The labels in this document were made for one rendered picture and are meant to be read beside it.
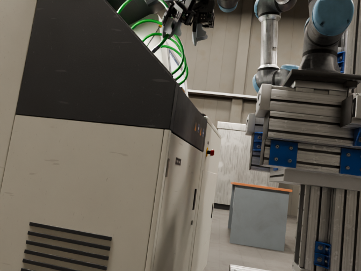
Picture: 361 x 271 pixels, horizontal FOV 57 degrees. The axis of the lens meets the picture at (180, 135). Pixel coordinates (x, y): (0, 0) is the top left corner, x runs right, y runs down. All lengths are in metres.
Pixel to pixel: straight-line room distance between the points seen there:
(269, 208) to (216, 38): 7.67
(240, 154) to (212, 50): 3.68
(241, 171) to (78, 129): 7.48
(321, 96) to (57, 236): 0.98
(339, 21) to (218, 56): 9.54
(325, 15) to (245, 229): 3.06
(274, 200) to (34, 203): 3.05
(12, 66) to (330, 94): 1.13
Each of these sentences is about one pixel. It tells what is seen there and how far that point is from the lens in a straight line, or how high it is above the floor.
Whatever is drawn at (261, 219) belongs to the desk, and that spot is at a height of 0.31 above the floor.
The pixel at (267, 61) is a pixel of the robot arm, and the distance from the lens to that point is 1.86.
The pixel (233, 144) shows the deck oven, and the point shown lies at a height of 1.64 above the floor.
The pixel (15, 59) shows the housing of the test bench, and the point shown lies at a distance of 1.41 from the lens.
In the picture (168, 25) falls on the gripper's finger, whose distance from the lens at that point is 1.38.
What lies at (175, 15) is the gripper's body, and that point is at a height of 1.25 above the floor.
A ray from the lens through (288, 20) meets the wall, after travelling 11.27.
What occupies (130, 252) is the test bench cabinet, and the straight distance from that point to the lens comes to 1.11.
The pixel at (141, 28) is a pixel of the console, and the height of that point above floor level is 1.46.
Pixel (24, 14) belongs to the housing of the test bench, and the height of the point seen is 1.17.
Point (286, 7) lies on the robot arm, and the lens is 1.90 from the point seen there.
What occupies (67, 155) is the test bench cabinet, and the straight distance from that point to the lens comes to 1.20.
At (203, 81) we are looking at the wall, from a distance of 10.38.
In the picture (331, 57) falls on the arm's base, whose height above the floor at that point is 1.11.
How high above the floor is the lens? 0.64
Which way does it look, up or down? 7 degrees up
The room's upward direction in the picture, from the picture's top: 8 degrees clockwise
